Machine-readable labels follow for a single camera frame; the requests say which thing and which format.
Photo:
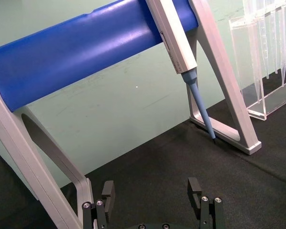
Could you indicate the grey stand with blue bar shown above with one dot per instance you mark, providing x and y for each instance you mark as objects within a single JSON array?
[{"x": 62, "y": 59}]

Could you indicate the clear plastic pipette tip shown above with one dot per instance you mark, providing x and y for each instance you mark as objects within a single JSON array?
[
  {"x": 282, "y": 59},
  {"x": 264, "y": 52},
  {"x": 257, "y": 71},
  {"x": 275, "y": 47}
]

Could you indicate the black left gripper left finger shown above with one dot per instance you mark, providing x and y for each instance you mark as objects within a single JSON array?
[{"x": 108, "y": 193}]

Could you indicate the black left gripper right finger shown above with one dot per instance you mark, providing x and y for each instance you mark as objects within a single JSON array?
[{"x": 193, "y": 188}]

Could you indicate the clear acrylic tip rack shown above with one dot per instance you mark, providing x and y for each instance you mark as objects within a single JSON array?
[{"x": 274, "y": 100}]

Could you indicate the black table cloth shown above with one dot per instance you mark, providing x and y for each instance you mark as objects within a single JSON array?
[{"x": 169, "y": 171}]

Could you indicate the grey pipette with blue shaft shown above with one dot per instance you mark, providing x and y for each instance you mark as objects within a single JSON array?
[{"x": 176, "y": 43}]

